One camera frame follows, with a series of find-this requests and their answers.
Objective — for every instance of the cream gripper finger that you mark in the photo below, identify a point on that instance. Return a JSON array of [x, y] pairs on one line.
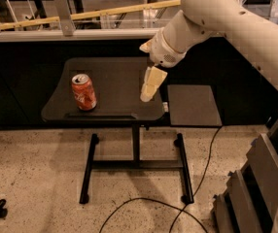
[[146, 47], [154, 77]]

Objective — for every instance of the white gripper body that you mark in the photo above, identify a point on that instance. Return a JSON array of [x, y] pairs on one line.
[[162, 51]]

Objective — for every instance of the red soda can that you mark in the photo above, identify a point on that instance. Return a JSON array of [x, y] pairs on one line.
[[83, 91]]

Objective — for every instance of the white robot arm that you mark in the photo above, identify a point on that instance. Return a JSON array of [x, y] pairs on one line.
[[255, 37]]

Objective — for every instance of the black adjustable laptop table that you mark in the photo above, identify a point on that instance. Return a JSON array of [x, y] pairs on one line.
[[117, 84]]

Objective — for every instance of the black side table panel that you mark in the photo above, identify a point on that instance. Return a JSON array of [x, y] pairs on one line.
[[192, 105]]

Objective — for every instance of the wooden handrail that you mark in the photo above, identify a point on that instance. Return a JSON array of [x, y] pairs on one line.
[[105, 12]]

